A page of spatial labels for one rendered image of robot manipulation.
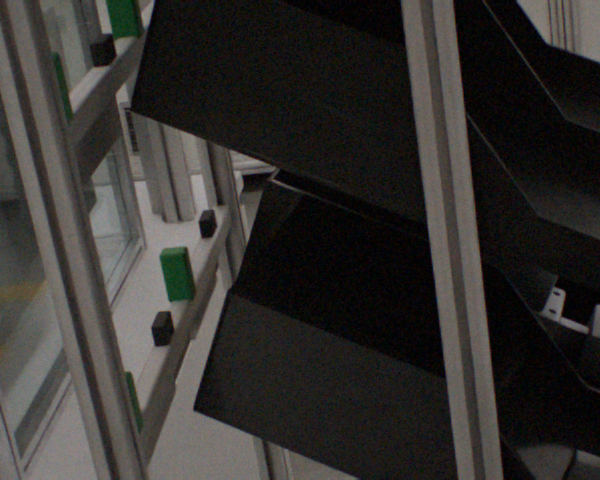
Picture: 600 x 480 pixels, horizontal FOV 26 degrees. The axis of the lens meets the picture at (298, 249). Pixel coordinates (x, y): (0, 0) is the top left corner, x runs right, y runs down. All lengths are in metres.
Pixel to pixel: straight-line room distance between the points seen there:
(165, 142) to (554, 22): 2.55
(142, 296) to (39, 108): 1.37
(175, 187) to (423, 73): 1.63
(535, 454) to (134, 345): 1.11
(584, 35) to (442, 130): 4.01
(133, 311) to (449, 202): 1.35
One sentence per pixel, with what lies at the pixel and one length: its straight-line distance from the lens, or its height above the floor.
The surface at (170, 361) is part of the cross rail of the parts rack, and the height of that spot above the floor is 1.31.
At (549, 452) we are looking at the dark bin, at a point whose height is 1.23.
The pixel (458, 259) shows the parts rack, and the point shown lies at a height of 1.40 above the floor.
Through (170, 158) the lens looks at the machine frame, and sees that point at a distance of 2.13.
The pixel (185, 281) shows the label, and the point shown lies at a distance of 0.77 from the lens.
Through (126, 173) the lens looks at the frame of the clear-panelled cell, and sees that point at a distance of 2.02.
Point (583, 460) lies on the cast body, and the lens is 0.70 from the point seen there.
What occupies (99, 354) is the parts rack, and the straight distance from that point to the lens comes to 0.60.
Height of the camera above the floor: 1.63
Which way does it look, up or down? 23 degrees down
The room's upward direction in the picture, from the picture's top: 9 degrees counter-clockwise
